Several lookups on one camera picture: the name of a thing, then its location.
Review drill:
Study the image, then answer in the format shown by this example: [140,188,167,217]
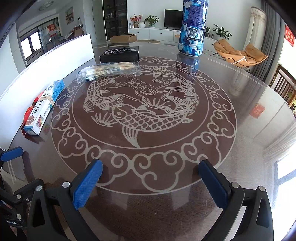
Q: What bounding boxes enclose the blue white ointment box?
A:
[23,80,65,136]

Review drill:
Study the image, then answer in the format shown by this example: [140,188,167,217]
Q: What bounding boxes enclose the red snack packet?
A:
[23,91,44,126]

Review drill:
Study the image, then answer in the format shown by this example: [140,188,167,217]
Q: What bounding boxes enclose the white cardboard storage box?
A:
[1,34,94,149]

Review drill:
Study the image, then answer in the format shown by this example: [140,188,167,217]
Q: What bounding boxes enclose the wooden dining chair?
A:
[269,64,295,113]

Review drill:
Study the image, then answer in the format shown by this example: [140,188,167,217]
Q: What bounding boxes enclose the cotton swabs bag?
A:
[76,62,140,83]

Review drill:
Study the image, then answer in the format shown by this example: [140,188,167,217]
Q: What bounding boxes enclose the orange lounge chair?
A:
[213,39,268,68]

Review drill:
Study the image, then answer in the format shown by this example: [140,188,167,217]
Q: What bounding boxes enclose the black rectangular box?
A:
[100,47,139,63]

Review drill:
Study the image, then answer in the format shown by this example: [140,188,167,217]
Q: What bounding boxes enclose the green plant right of tv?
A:
[213,24,232,40]

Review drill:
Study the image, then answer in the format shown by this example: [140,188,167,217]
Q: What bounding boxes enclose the blue camouflage spray bottle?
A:
[178,0,209,57]

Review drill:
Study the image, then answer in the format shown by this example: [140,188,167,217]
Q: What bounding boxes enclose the brown cardboard box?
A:
[110,34,137,44]

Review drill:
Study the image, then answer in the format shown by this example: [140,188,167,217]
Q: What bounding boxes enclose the white tv cabinet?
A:
[128,27,218,53]

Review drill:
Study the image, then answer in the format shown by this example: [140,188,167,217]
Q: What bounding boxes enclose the black television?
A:
[164,9,183,30]

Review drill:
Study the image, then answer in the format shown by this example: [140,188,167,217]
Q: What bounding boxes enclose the red flower vase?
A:
[129,14,142,28]

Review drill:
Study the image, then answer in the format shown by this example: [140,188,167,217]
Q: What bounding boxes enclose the green potted plant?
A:
[144,15,160,27]

